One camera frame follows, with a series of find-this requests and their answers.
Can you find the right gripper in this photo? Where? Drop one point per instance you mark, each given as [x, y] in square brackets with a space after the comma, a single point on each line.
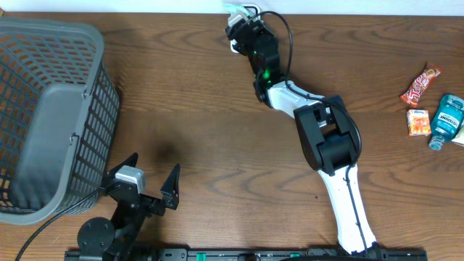
[259, 27]

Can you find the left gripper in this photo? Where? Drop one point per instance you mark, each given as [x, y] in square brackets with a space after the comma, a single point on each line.
[169, 193]

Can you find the light blue tissue pack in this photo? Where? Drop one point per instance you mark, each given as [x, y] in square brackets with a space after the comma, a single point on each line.
[235, 8]

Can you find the red chocolate bar wrapper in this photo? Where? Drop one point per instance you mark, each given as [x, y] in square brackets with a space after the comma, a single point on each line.
[419, 86]

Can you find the small orange snack box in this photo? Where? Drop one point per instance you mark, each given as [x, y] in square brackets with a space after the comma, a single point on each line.
[418, 122]

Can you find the blue mouthwash bottle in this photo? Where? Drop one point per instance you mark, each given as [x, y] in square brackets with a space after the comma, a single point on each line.
[447, 121]

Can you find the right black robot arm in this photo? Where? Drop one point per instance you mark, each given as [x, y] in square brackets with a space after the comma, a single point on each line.
[328, 135]

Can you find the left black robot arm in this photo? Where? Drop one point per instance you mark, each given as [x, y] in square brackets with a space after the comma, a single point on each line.
[115, 239]

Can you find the grey plastic shopping basket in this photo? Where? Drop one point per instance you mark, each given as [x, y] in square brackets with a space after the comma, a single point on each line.
[59, 110]

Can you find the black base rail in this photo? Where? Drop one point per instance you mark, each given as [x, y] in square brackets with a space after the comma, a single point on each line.
[376, 253]

